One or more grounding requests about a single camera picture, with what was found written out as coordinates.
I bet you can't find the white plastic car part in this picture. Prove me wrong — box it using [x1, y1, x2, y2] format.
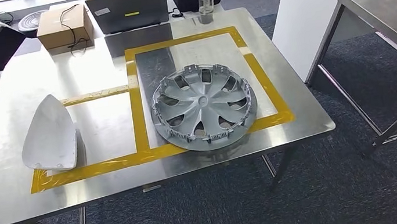
[13, 91, 83, 178]

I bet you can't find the steel workbench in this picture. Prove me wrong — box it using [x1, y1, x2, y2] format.
[0, 0, 350, 224]

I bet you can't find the white desk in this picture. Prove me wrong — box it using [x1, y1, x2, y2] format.
[0, 0, 228, 59]

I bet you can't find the round grey disc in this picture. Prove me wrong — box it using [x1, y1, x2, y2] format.
[15, 9, 53, 41]

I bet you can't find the cardboard box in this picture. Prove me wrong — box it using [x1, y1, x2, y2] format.
[33, 2, 98, 57]

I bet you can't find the grey laptop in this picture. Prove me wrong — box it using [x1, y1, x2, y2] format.
[84, 0, 172, 38]

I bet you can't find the silver wheel hubcap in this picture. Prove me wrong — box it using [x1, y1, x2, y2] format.
[144, 55, 264, 159]

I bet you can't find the clear water bottle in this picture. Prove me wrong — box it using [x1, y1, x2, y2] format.
[194, 0, 220, 26]

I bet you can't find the black cable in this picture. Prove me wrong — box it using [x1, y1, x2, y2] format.
[57, 2, 93, 59]

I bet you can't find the yellow tape frame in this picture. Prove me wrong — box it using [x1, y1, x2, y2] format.
[11, 19, 301, 195]

